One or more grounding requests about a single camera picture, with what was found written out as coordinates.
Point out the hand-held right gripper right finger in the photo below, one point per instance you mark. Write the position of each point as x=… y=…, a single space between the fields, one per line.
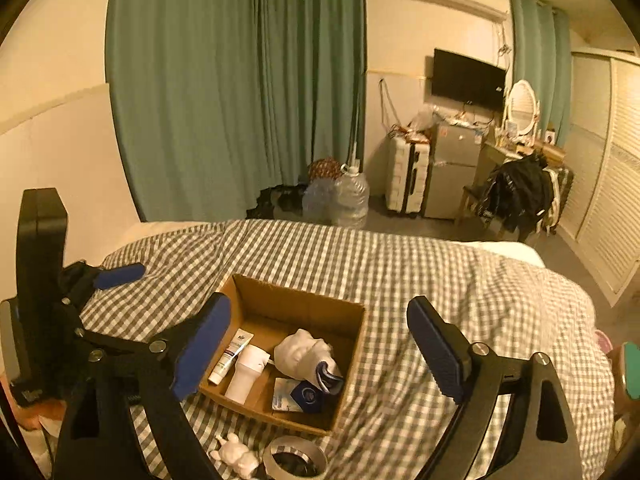
x=435 y=347

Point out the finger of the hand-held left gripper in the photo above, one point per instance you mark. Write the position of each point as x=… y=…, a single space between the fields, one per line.
x=120 y=275
x=112 y=337

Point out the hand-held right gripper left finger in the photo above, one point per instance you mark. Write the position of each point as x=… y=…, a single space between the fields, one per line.
x=200 y=347

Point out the brown cardboard box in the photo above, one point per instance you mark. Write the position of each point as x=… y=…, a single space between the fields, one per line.
x=300 y=310

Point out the white cream tube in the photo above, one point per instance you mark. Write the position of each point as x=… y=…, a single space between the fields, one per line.
x=230 y=356

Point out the white plastic bottle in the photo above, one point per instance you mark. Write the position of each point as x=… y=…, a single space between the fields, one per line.
x=245 y=375

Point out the grey checked blanket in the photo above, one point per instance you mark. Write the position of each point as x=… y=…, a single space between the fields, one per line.
x=400 y=265

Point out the white blue packet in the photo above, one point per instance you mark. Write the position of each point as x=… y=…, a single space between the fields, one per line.
x=282 y=396

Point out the white rolled socks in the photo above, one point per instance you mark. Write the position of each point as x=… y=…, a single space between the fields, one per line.
x=300 y=355

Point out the orange cloth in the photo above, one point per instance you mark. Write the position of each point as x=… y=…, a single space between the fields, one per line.
x=37 y=415

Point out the white toy figure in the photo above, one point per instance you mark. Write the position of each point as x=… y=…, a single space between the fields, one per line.
x=237 y=457

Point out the grey tape roll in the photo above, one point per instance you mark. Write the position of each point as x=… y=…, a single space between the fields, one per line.
x=295 y=449

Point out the wooden chair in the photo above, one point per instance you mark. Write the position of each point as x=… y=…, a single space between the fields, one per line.
x=467 y=200

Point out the black bag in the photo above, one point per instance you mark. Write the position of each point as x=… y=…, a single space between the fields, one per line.
x=275 y=200

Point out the pink plastic item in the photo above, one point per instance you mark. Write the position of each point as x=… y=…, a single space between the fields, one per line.
x=602 y=341

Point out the clear large water bottle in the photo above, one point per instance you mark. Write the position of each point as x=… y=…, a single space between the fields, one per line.
x=351 y=200

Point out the white suitcase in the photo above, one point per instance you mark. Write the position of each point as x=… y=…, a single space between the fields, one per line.
x=405 y=175

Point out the grey small fridge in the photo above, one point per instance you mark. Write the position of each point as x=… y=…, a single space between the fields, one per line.
x=450 y=170

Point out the black jacket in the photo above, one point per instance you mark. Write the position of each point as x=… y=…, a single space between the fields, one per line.
x=520 y=190

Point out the bluish large water bottle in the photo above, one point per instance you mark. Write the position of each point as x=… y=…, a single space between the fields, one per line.
x=317 y=200

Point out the teal round item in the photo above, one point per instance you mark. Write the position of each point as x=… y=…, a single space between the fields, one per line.
x=629 y=370

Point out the checked fabric bag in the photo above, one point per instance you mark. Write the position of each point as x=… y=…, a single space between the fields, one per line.
x=564 y=195

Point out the dressing table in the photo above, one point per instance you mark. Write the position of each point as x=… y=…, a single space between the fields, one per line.
x=492 y=152

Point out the brown patterned bag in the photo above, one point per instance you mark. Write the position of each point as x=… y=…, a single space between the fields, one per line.
x=324 y=168

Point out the wide green curtain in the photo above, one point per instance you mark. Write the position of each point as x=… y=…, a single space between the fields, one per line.
x=225 y=85

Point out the clear plastic bag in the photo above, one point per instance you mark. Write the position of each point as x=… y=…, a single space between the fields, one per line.
x=421 y=119

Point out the white louvred wardrobe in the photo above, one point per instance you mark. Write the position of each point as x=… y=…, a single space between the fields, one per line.
x=605 y=170

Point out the white oval vanity mirror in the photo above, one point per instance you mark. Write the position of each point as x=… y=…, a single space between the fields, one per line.
x=521 y=105

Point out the narrow green curtain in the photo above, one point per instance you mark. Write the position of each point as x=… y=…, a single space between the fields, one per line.
x=537 y=50

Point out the black wall television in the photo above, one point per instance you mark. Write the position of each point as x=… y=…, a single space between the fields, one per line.
x=467 y=80

